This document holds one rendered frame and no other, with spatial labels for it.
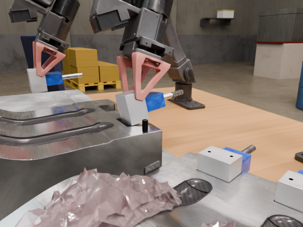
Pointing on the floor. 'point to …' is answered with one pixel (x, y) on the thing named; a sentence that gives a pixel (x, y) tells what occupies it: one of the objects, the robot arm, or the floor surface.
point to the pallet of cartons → (89, 70)
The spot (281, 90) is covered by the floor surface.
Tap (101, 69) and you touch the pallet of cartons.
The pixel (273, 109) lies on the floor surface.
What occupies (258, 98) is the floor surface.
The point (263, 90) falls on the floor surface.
